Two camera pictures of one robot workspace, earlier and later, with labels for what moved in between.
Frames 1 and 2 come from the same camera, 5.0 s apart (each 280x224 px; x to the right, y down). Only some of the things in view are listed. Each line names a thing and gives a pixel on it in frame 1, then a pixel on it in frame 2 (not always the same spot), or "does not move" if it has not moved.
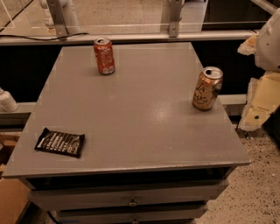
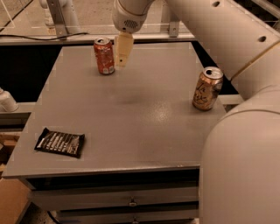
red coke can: (105, 54) does not move
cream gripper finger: (263, 98) -> (128, 16)
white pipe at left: (7, 103) does not move
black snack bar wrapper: (63, 143) does not move
